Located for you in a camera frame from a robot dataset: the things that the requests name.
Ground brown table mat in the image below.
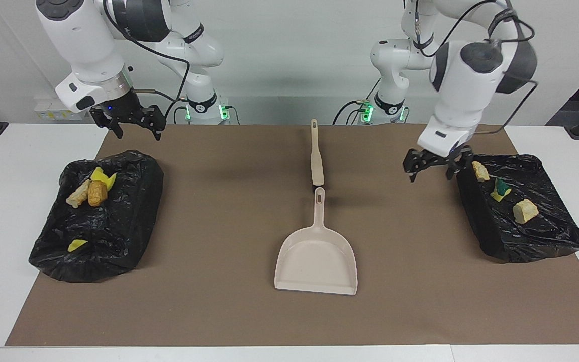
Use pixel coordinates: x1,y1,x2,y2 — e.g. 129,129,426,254
5,124,579,347

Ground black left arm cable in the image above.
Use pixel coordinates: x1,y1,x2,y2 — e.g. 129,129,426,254
414,0,539,135

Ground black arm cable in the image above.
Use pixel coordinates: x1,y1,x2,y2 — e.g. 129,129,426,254
414,0,539,135
103,0,191,124

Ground pale crusty foam chunk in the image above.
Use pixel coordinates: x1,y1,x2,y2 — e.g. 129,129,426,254
65,178,91,208
513,199,539,224

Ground wedge yellow sponge piece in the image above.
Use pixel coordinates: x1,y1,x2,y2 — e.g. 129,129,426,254
490,177,513,203

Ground beige brush black bristles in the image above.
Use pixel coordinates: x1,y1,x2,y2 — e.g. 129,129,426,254
310,119,325,189

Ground black bag lined bin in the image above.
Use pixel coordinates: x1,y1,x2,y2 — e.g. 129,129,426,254
28,150,164,283
456,154,579,263

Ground black base power cable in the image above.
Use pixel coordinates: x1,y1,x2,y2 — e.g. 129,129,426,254
171,98,189,125
332,100,368,125

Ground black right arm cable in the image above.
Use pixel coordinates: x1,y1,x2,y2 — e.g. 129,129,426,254
103,0,191,124

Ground brown cracked foam nugget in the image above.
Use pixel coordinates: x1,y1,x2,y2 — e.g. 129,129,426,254
87,181,108,207

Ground notched yellow sponge piece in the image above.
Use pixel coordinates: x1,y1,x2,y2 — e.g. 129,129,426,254
90,166,118,191

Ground beige plastic dustpan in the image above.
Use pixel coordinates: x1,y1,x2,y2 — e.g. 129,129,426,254
274,187,358,296

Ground white wall socket box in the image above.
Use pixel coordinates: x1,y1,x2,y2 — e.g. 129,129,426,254
34,97,89,121

